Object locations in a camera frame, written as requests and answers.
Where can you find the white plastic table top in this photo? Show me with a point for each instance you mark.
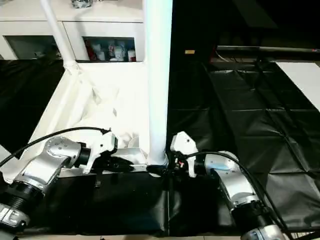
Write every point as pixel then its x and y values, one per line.
pixel 100 100

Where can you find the white tapered table leg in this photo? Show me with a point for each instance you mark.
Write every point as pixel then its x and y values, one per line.
pixel 157 75
pixel 57 32

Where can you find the black work mat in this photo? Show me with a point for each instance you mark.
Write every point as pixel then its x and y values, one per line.
pixel 250 137

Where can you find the small white jar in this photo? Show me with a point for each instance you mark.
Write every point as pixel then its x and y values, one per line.
pixel 132 55
pixel 100 55

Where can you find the tall white jar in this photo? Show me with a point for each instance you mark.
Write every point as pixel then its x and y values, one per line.
pixel 120 52

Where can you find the small tan object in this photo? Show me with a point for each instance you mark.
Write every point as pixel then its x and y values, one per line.
pixel 190 52

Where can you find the red bottle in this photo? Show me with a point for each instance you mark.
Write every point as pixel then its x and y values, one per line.
pixel 91 51

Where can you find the dark metal bar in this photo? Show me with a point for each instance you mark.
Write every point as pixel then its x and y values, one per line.
pixel 275 49

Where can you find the white flat board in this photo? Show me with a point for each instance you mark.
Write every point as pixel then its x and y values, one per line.
pixel 305 80

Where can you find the white sideboard cabinet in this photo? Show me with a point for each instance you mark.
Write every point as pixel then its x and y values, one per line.
pixel 30 27

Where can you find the dark bag of items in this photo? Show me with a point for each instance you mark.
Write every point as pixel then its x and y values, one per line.
pixel 81 3

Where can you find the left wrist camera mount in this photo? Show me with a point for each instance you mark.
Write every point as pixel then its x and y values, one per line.
pixel 105 145

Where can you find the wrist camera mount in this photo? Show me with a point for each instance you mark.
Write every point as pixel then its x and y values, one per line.
pixel 105 145
pixel 183 142

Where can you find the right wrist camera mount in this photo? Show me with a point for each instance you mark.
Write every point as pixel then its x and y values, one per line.
pixel 183 142

